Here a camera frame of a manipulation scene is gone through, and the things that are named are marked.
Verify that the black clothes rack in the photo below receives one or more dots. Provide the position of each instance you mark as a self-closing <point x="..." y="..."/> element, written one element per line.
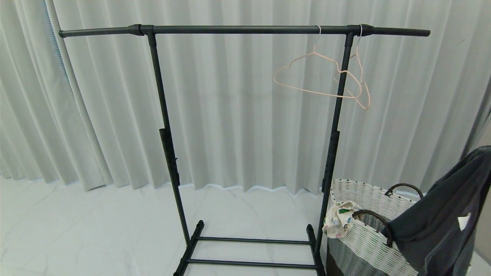
<point x="245" y="29"/>

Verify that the cream printed garment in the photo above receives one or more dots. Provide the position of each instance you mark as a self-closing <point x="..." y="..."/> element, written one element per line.
<point x="337" y="222"/>

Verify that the dark grey t-shirt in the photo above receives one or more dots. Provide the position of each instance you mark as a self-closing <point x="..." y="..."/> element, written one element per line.
<point x="433" y="230"/>

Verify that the white laundry basket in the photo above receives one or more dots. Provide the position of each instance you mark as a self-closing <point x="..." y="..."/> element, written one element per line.
<point x="360" y="245"/>

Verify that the white curtain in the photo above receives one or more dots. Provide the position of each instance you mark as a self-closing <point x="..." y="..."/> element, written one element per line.
<point x="230" y="115"/>

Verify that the pink clothes hanger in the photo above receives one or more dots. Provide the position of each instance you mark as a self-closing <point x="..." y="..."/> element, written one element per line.
<point x="356" y="53"/>
<point x="314" y="52"/>

